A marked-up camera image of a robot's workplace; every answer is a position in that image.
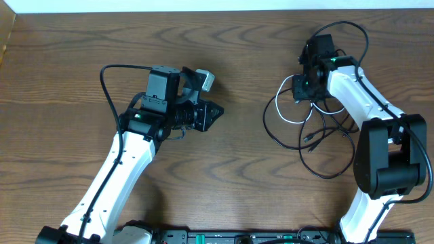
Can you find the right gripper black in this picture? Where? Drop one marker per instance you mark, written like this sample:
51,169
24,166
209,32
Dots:
298,93

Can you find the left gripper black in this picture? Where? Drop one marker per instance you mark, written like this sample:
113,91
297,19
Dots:
204,109

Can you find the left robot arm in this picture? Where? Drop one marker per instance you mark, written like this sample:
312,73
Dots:
170,102

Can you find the cardboard panel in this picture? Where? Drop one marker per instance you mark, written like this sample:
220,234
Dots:
7,20

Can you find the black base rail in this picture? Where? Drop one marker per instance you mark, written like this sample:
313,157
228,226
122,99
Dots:
271,237

